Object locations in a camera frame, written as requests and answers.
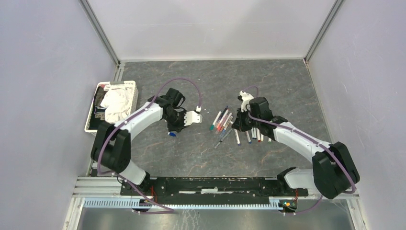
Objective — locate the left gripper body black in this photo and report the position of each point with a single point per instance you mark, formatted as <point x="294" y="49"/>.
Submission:
<point x="176" y="120"/>

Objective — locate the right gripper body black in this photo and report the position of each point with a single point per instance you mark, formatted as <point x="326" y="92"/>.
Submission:
<point x="245" y="122"/>

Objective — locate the red cap white marker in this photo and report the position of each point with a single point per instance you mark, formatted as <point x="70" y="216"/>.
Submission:
<point x="258" y="136"/>

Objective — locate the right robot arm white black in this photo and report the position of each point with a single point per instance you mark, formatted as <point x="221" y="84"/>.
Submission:
<point x="333" y="170"/>

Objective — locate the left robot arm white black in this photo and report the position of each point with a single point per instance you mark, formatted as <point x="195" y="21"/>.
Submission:
<point x="112" y="145"/>

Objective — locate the black gel pen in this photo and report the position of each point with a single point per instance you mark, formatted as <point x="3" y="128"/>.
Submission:
<point x="223" y="138"/>

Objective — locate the red cap pink marker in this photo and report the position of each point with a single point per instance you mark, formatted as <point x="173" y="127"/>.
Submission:
<point x="222" y="119"/>

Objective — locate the white crumpled cloth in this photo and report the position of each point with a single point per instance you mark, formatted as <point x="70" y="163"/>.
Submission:
<point x="117" y="102"/>

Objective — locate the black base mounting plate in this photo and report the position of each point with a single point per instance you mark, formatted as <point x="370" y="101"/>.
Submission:
<point x="218" y="190"/>

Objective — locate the white plastic basket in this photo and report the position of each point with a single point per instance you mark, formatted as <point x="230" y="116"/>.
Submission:
<point x="96" y="112"/>

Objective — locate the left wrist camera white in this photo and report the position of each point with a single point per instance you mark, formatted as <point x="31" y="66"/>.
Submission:
<point x="192" y="117"/>

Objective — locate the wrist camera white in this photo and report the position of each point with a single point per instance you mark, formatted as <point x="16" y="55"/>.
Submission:
<point x="244" y="98"/>
<point x="192" y="117"/>

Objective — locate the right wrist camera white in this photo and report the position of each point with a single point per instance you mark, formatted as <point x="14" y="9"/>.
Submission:
<point x="244" y="98"/>

